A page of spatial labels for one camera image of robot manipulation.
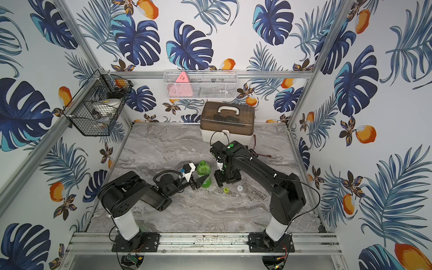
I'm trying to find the green plastic bottle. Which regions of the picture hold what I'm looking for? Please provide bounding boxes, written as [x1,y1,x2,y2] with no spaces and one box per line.
[196,161,212,189]

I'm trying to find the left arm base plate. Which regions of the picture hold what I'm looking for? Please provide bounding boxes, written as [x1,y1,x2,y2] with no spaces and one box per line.
[111,232,160,253]

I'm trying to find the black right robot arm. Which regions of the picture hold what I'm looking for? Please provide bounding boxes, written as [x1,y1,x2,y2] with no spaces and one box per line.
[210,141,306,243]

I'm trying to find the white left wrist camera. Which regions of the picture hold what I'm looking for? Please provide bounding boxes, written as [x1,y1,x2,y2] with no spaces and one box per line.
[181,163,196,182]

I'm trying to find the aluminium front rail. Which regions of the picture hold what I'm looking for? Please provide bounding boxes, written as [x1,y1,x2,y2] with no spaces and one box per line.
[66,233,342,256]

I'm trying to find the black wire basket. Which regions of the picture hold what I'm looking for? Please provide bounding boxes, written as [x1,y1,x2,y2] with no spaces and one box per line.
[62,70,133,137]

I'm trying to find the white mesh wall shelf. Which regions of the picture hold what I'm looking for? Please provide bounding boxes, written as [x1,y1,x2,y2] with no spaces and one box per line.
[163,70,238,100]

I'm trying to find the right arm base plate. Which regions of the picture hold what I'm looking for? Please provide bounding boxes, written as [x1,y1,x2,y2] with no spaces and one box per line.
[246,232,295,253]

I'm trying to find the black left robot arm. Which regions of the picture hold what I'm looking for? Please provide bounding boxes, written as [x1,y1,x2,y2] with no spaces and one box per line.
[97,169,209,241]

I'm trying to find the pink triangle card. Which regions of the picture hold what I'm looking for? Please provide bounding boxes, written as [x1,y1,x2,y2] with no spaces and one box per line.
[168,72,194,99]

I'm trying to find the brown lid storage box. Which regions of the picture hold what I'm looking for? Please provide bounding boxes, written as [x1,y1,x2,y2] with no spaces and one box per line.
[200,101,255,146]

